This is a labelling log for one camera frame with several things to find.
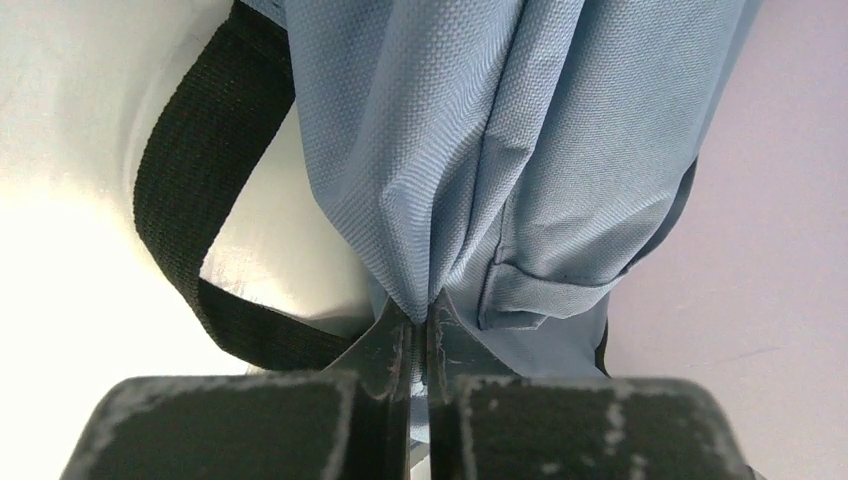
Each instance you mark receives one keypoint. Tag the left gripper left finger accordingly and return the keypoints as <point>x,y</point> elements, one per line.
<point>349,421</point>

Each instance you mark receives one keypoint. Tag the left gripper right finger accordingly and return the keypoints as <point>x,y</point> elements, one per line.
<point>488,422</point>

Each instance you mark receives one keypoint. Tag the blue student backpack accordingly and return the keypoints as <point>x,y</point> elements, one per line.
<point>520,157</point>

